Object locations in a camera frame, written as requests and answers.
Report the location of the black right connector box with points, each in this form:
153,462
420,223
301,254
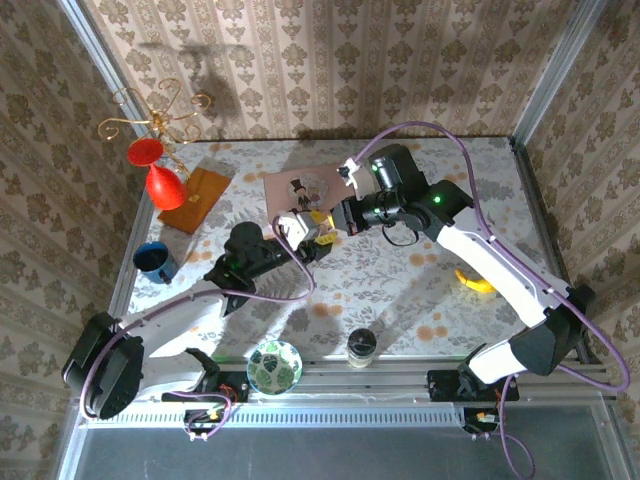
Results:
472,420

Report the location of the red plastic goblet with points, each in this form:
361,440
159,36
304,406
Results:
165,187

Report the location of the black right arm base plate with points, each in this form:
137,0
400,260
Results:
442,387

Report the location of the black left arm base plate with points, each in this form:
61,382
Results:
235,387

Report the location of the black connector box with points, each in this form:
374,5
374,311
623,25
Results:
472,420
200,422

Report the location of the leaf pattern bowl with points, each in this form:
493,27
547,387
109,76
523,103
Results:
275,367

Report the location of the pink box with couple print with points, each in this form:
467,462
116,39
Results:
280,192

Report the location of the aluminium side rail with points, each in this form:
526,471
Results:
536,200
119,300

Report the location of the blue enamel mug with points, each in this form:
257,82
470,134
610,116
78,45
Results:
150,257

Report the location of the yellow banana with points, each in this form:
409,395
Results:
477,285

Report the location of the grey metal panel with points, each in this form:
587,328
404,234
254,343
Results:
325,455

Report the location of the aluminium frame post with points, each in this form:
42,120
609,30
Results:
567,50
89,40

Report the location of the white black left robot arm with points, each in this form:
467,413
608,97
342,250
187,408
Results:
170,320

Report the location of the brown wooden board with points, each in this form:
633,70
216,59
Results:
200,210

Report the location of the black left connector box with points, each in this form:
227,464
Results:
200,422

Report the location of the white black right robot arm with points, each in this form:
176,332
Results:
500,270

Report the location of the aluminium table rail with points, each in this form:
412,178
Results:
350,380

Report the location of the glass jar with black lid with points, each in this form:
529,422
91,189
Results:
362,342

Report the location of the floral tablecloth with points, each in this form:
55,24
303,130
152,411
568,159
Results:
350,290

